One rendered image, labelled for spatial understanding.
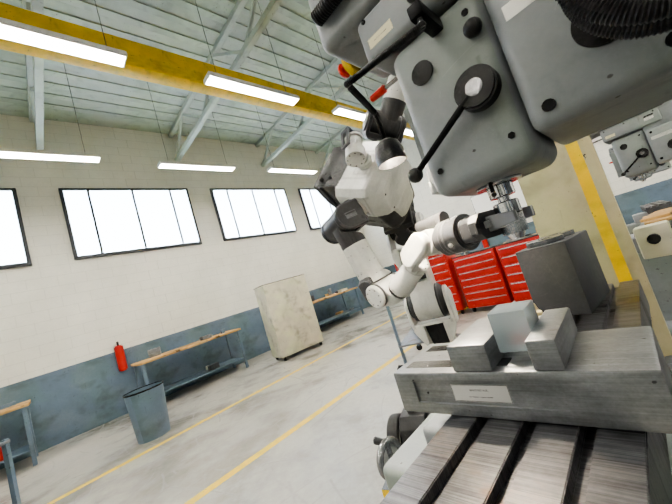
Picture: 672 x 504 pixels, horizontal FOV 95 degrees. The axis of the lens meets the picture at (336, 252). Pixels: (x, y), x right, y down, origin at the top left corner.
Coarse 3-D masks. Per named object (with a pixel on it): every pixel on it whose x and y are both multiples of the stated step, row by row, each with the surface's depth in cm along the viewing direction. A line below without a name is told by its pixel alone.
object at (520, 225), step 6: (510, 204) 59; (516, 204) 59; (498, 210) 61; (504, 210) 60; (510, 210) 59; (516, 210) 59; (522, 216) 59; (516, 222) 59; (522, 222) 59; (504, 228) 61; (510, 228) 60; (516, 228) 59; (522, 228) 59; (528, 228) 59; (504, 234) 61; (510, 234) 60
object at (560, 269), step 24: (552, 240) 80; (576, 240) 82; (528, 264) 83; (552, 264) 79; (576, 264) 77; (528, 288) 84; (552, 288) 80; (576, 288) 76; (600, 288) 83; (576, 312) 77
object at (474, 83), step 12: (468, 72) 51; (480, 72) 50; (492, 72) 49; (456, 84) 53; (468, 84) 51; (480, 84) 50; (492, 84) 49; (456, 96) 53; (468, 96) 52; (480, 96) 50; (492, 96) 50; (468, 108) 52; (480, 108) 51; (456, 120) 54; (444, 132) 55; (420, 168) 59; (420, 180) 60
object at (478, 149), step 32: (480, 0) 52; (448, 32) 55; (480, 32) 52; (416, 64) 60; (448, 64) 56; (416, 96) 61; (448, 96) 57; (512, 96) 50; (416, 128) 63; (480, 128) 54; (512, 128) 51; (448, 160) 58; (480, 160) 55; (512, 160) 52; (544, 160) 56; (448, 192) 60
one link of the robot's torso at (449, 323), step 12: (444, 288) 128; (408, 312) 133; (456, 312) 129; (420, 324) 133; (432, 324) 130; (444, 324) 128; (456, 324) 130; (420, 336) 133; (432, 336) 136; (444, 336) 134
